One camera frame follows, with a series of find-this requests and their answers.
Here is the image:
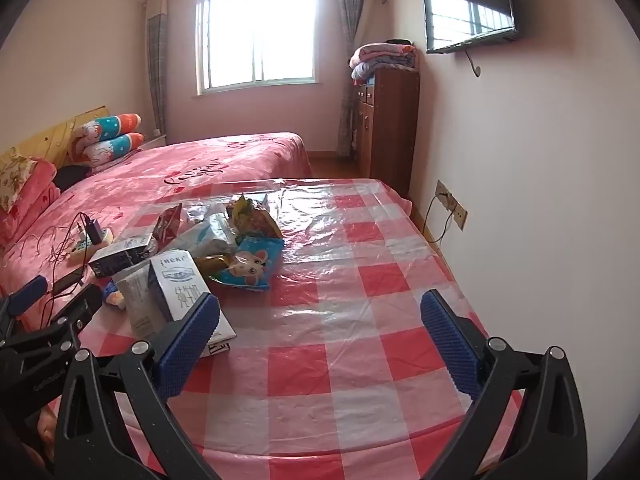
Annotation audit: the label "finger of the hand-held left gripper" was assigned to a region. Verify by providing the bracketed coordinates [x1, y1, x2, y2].
[0, 275, 49, 318]
[50, 284, 103, 328]

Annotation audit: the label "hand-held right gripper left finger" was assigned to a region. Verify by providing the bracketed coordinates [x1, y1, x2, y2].
[54, 292, 223, 480]

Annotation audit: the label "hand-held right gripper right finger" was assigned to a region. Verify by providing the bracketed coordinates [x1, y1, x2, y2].
[420, 289, 588, 480]

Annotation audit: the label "white milk carton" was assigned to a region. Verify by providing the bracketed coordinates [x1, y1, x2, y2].
[111, 250, 237, 358]

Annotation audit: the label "white blue snack bag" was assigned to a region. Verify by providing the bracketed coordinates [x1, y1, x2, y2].
[172, 212, 241, 261]

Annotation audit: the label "black phone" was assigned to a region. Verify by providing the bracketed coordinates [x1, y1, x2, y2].
[50, 267, 86, 295]

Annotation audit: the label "white power strip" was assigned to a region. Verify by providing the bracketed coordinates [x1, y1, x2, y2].
[67, 227, 113, 261]

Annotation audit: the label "dark blue cardboard box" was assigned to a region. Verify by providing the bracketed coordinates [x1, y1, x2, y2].
[87, 234, 158, 279]

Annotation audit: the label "gold foil wrapper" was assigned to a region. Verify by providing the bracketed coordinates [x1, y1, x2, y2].
[194, 254, 236, 273]

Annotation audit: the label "blue cartoon mouse packet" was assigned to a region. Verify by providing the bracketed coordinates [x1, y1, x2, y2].
[210, 237, 285, 291]

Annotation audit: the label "pink folded blanket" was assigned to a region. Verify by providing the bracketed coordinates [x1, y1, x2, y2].
[0, 157, 61, 248]

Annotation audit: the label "red white checkered tablecloth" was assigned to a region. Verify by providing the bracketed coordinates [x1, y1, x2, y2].
[75, 177, 538, 480]

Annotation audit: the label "red snack packet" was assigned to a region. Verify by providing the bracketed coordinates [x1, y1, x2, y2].
[152, 203, 185, 247]

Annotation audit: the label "floral pillow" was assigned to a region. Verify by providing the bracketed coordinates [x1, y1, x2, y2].
[0, 152, 38, 213]

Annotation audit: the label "black cloth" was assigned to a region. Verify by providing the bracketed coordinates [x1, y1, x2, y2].
[52, 162, 93, 192]

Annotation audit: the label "yellow snack bag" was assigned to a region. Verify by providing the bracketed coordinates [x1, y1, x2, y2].
[226, 192, 284, 241]

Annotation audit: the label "pink bed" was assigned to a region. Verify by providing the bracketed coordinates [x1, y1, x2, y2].
[0, 131, 313, 341]

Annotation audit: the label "yellow wooden headboard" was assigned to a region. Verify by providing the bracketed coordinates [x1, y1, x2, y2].
[0, 105, 111, 171]

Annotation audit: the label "brown wooden cabinet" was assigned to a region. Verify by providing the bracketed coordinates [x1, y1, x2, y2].
[354, 67, 421, 196]

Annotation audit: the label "grey checked curtain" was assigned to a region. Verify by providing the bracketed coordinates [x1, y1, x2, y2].
[334, 0, 373, 158]
[145, 0, 171, 136]

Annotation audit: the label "stack of folded blankets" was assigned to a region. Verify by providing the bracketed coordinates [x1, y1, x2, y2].
[349, 40, 417, 86]

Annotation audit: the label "window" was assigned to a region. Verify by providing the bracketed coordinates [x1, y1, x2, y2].
[196, 0, 318, 96]

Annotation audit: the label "tangled black cables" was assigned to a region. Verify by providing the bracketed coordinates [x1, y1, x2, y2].
[20, 210, 96, 331]

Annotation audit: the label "black socket cable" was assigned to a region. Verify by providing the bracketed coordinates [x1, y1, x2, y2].
[422, 191, 453, 246]

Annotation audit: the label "beige wall socket strip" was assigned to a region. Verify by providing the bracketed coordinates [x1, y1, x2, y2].
[434, 180, 468, 231]

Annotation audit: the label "wall television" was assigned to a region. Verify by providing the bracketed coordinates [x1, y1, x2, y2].
[421, 0, 518, 54]

